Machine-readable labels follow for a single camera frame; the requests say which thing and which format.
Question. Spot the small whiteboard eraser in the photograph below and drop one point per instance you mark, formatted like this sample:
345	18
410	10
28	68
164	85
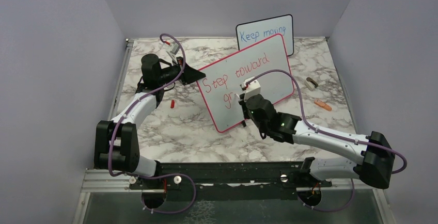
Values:
311	84

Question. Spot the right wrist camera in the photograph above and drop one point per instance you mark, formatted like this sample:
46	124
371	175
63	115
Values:
250	87

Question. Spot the black framed written whiteboard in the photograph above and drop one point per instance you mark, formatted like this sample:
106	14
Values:
251	32

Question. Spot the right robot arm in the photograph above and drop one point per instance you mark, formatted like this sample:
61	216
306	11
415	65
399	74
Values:
367	158

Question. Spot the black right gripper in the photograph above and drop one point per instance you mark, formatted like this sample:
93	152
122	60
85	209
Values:
242	101

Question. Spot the black aluminium base frame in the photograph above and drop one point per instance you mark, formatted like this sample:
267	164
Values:
257	192

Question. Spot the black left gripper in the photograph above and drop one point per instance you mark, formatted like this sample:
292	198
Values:
190	75

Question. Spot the red framed whiteboard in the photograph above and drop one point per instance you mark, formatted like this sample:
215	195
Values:
224	77

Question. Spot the orange rubber piece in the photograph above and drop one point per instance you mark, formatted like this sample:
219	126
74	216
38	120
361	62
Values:
323	105

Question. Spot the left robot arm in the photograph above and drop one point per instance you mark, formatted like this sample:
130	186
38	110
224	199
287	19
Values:
116	142

